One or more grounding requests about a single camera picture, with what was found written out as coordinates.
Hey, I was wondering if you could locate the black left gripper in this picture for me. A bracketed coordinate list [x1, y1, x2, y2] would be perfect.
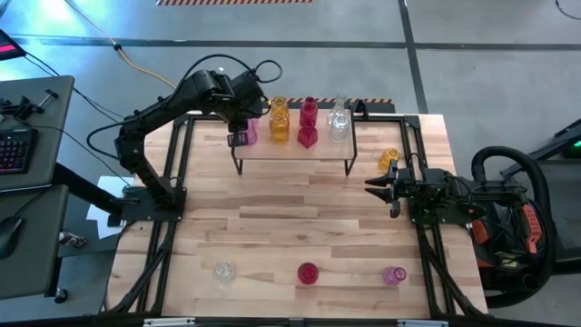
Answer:
[227, 70, 270, 147]

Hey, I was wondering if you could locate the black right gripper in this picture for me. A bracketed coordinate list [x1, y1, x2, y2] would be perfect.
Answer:
[365, 159, 455, 218]

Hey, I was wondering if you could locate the purple squat glass vase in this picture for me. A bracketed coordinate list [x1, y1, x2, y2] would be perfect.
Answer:
[381, 265, 409, 288]
[243, 118, 261, 146]

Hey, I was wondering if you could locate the large yellow embossed glass vase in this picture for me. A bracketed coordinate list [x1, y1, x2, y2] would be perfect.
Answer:
[269, 113, 291, 144]

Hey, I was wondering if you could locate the yellow ribbed glass vase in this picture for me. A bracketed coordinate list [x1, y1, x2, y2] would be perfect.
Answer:
[270, 94, 291, 120]

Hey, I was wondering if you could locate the red ribbed flared glass vase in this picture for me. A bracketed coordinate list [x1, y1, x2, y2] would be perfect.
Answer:
[297, 118, 320, 150]

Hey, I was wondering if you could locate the red ribbed cylinder glass vase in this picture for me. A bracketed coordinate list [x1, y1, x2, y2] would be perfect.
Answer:
[299, 95, 320, 124]

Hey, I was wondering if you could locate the clear conical glass vase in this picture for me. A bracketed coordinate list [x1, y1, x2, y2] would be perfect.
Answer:
[328, 94, 350, 120]

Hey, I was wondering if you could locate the small yellow glass vase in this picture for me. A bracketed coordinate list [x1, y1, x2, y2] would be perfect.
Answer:
[378, 147, 401, 173]

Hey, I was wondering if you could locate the red teardrop glass vase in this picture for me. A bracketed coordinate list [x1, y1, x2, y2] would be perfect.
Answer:
[297, 262, 320, 286]

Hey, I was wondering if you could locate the white paper sheet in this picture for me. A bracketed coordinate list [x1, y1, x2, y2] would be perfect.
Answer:
[84, 174, 137, 241]

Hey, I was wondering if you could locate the orange and black device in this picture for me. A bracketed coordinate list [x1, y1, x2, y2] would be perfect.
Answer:
[517, 203, 545, 255]

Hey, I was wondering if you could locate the black equipment stand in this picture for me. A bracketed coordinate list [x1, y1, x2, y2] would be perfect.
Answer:
[498, 116, 581, 276]

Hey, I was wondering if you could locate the small dark can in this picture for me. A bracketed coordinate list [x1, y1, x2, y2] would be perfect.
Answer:
[57, 230, 88, 250]

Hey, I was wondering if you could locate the gray side desk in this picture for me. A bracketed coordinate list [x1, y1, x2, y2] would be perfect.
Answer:
[0, 74, 76, 193]
[0, 183, 70, 302]

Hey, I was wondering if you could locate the black clamp tool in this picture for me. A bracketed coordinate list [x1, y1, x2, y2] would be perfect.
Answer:
[0, 88, 60, 123]

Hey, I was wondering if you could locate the black computer keyboard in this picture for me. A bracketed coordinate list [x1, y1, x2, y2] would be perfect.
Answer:
[0, 126, 40, 176]

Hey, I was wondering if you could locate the black monitor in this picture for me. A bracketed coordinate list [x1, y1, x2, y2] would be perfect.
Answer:
[0, 28, 27, 63]

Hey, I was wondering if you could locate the black computer mouse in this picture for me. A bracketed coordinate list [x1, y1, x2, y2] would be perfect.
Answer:
[0, 216, 24, 261]

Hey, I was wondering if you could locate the black metal table frame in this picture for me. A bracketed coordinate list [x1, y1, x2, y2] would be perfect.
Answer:
[103, 110, 489, 319]

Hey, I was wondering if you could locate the orange clamp handle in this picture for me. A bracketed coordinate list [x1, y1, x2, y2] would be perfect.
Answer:
[471, 220, 490, 246]

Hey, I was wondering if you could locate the orange extension cable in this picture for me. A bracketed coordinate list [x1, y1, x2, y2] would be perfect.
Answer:
[62, 0, 179, 92]

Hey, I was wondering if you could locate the silver metal bracket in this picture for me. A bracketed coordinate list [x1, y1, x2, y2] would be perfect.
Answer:
[143, 317, 197, 327]
[397, 319, 450, 327]

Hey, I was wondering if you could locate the black corrugated hose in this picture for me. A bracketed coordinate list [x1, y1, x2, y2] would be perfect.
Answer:
[470, 144, 558, 311]

